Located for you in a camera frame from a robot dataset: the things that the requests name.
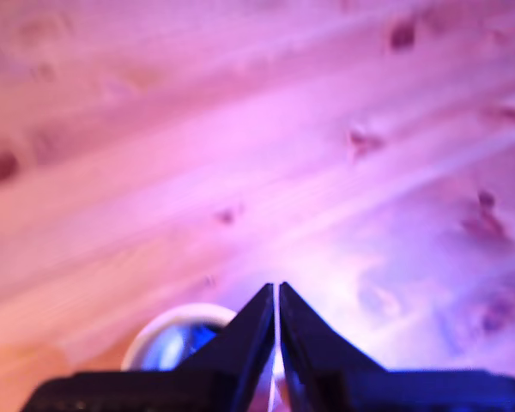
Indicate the blue coffee capsule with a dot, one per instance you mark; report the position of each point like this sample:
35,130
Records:
204,337

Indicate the white mug with cartoon print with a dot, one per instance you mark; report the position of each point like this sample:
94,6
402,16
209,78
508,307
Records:
167,326

